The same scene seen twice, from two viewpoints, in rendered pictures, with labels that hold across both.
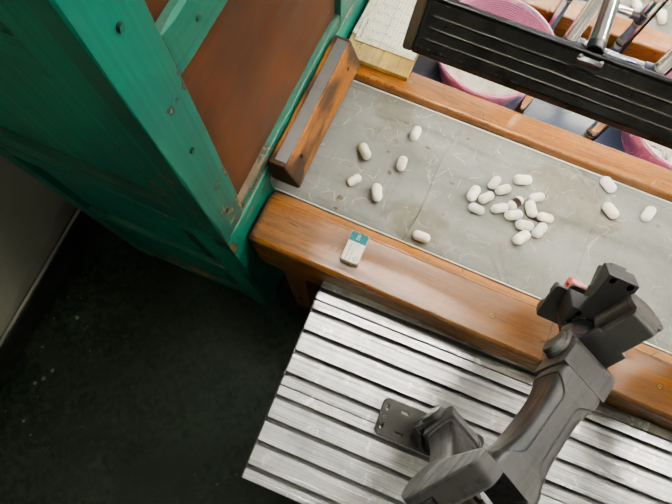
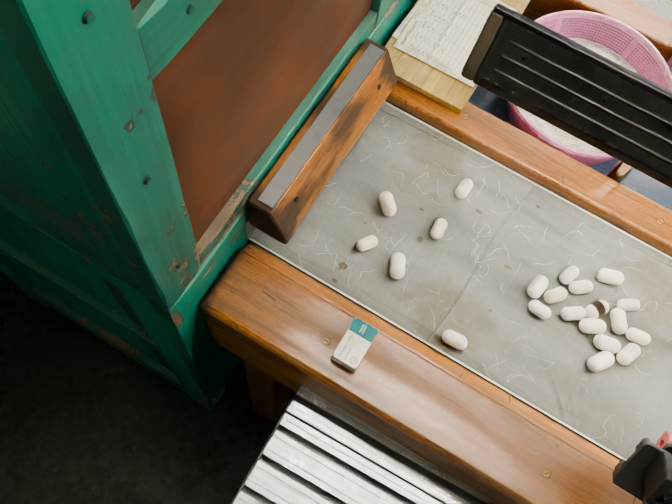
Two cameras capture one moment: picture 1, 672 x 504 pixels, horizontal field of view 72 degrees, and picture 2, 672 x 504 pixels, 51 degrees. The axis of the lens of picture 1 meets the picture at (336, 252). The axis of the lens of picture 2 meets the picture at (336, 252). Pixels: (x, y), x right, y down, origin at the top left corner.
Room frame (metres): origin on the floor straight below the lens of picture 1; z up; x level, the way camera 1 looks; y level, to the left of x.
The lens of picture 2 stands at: (0.01, 0.01, 1.64)
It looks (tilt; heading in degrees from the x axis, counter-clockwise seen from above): 68 degrees down; 0
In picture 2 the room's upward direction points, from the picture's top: 12 degrees clockwise
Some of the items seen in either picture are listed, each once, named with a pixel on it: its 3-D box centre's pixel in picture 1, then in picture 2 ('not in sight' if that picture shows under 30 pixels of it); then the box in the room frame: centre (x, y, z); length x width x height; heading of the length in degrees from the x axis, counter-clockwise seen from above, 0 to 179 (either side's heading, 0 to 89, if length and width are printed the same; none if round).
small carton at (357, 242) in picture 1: (354, 248); (354, 344); (0.24, -0.03, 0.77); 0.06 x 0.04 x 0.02; 160
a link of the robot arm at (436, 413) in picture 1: (443, 436); not in sight; (-0.08, -0.20, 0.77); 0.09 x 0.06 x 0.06; 42
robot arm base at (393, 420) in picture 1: (432, 436); not in sight; (-0.08, -0.20, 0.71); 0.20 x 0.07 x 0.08; 72
